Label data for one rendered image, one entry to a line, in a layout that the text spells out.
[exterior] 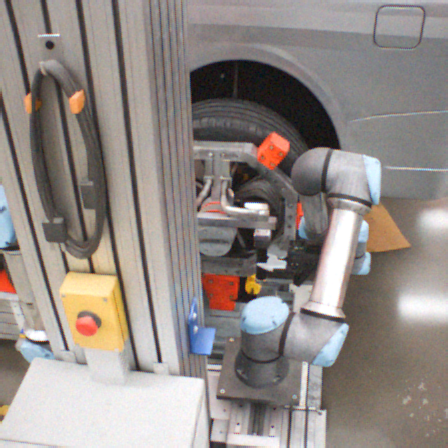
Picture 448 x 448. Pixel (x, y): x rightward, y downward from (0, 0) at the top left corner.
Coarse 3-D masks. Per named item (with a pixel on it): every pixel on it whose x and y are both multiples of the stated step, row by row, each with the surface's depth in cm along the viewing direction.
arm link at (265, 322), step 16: (256, 304) 144; (272, 304) 143; (256, 320) 139; (272, 320) 138; (288, 320) 140; (240, 336) 147; (256, 336) 140; (272, 336) 139; (256, 352) 144; (272, 352) 142
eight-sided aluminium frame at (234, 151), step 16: (208, 144) 195; (224, 144) 194; (240, 144) 194; (240, 160) 192; (256, 160) 191; (272, 176) 194; (288, 192) 197; (288, 208) 201; (288, 224) 205; (288, 240) 209; (208, 256) 226; (208, 272) 224; (224, 272) 223; (240, 272) 221
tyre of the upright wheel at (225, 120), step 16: (192, 112) 207; (208, 112) 203; (224, 112) 202; (240, 112) 202; (256, 112) 205; (272, 112) 210; (192, 128) 197; (208, 128) 196; (224, 128) 195; (240, 128) 195; (256, 128) 196; (272, 128) 201; (288, 128) 209; (256, 144) 197; (288, 144) 202; (304, 144) 216; (288, 160) 199; (288, 176) 203; (240, 256) 228
